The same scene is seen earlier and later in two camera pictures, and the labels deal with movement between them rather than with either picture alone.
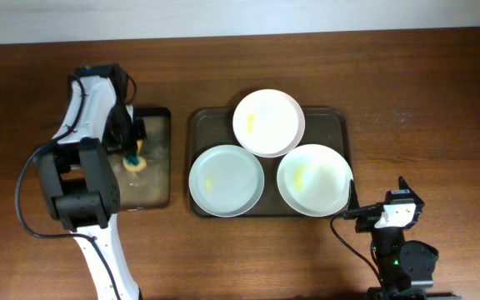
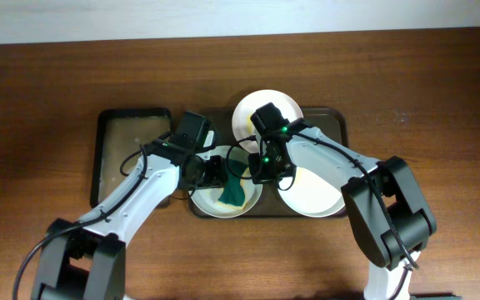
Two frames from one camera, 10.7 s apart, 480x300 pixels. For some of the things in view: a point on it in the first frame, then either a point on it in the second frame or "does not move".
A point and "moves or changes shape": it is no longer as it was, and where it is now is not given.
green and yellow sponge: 137,163 moves or changes shape
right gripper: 367,219 -> 258,175
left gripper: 124,150 -> 220,178
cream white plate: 315,180 does not move
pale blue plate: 227,181 does not move
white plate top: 268,122 does not move
